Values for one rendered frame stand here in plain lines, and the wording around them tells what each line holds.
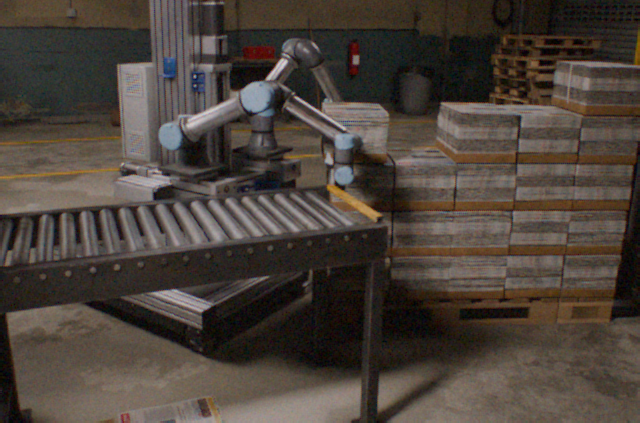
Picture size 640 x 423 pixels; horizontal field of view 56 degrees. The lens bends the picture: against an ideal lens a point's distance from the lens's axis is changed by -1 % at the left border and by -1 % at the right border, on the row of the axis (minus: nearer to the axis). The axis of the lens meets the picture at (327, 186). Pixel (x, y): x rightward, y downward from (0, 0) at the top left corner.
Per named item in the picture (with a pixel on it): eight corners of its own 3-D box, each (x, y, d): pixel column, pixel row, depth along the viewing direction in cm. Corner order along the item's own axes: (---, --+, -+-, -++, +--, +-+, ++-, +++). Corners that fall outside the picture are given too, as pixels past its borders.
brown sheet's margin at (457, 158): (435, 146, 318) (435, 138, 317) (488, 146, 321) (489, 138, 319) (455, 162, 282) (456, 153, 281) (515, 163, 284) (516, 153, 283)
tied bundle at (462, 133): (434, 147, 318) (437, 103, 312) (489, 147, 321) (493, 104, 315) (455, 164, 282) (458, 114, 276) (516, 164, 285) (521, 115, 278)
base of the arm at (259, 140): (241, 148, 312) (241, 129, 309) (260, 143, 324) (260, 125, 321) (265, 152, 304) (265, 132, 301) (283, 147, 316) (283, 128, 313)
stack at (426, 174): (323, 294, 337) (326, 146, 315) (528, 291, 345) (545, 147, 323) (328, 328, 299) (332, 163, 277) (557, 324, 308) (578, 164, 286)
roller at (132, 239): (132, 218, 222) (131, 205, 221) (148, 266, 180) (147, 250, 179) (117, 220, 220) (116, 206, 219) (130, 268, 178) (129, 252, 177)
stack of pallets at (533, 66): (546, 116, 1000) (554, 35, 965) (592, 126, 919) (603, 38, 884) (483, 120, 941) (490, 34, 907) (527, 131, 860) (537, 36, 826)
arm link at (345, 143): (340, 131, 245) (339, 158, 248) (332, 136, 235) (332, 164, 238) (359, 132, 243) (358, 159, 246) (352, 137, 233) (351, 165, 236)
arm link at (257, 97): (180, 149, 266) (287, 102, 248) (162, 156, 253) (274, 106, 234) (168, 124, 265) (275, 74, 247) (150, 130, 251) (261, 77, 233)
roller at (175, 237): (168, 215, 227) (167, 202, 225) (192, 260, 185) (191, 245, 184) (154, 216, 225) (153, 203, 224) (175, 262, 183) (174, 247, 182)
